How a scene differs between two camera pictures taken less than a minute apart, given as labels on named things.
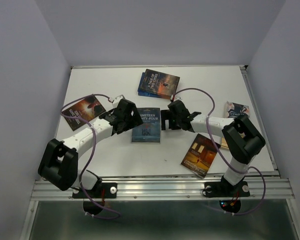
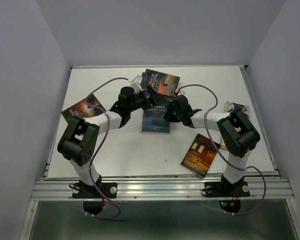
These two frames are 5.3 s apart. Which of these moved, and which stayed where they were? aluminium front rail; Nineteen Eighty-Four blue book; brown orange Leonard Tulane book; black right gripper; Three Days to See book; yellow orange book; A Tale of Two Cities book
Moved: Nineteen Eighty-Four blue book; black right gripper
Stayed: aluminium front rail; A Tale of Two Cities book; brown orange Leonard Tulane book; yellow orange book; Three Days to See book
